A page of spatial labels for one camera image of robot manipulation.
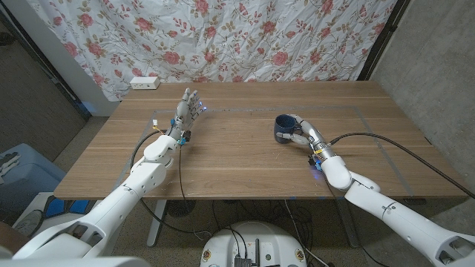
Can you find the white plastic parts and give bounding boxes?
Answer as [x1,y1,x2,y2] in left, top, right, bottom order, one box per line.
[0,151,22,185]

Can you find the black wall frame strip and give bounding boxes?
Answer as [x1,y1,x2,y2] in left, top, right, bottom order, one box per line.
[0,5,93,120]

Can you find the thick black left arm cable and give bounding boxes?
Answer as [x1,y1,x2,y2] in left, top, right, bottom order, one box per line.
[129,129,212,238]

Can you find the white power strip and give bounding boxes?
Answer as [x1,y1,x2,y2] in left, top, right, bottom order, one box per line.
[129,76,161,90]

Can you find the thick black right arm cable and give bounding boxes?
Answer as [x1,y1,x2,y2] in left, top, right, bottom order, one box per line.
[329,132,475,200]

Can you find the black backdrop stand pole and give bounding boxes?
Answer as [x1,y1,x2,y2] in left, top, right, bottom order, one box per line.
[356,0,411,82]

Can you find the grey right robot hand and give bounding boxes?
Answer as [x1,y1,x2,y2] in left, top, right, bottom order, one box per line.
[275,113,337,166]

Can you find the brown blurry object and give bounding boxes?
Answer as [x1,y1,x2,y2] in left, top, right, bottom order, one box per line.
[0,221,30,255]

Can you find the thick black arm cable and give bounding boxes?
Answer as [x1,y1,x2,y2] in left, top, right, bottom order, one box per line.
[129,129,212,238]
[329,132,475,200]

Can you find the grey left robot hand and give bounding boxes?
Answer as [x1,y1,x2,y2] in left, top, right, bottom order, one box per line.
[166,87,208,146]

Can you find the black round floor object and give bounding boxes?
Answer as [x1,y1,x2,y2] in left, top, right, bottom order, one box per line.
[166,200,197,219]

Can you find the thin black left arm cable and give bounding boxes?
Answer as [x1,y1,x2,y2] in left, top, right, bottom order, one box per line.
[177,144,192,208]

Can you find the grey oval shoe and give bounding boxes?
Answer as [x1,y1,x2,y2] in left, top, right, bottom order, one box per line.
[13,209,45,238]

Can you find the white floor cable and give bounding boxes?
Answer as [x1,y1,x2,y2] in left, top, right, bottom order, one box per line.
[283,199,330,267]

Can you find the dark blue ceramic mug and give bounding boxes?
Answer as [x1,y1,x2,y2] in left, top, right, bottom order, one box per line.
[273,113,304,145]

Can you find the white tray with blue pads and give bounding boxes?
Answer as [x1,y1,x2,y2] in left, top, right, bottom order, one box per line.
[13,191,101,238]

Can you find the white table leg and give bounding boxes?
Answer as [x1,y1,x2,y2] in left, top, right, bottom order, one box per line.
[146,199,168,248]

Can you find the floral print backdrop cloth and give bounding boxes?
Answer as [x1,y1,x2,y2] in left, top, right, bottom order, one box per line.
[25,0,398,103]

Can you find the grey table leg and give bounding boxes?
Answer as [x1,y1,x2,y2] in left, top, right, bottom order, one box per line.
[335,198,360,248]

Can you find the blue storage box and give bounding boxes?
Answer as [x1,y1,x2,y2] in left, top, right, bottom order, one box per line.
[0,142,67,214]

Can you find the white robot torso base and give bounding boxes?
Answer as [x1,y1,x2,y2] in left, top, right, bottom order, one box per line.
[199,221,308,267]

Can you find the black floor cable tangle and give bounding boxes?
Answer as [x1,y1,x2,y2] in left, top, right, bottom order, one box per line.
[211,200,316,257]

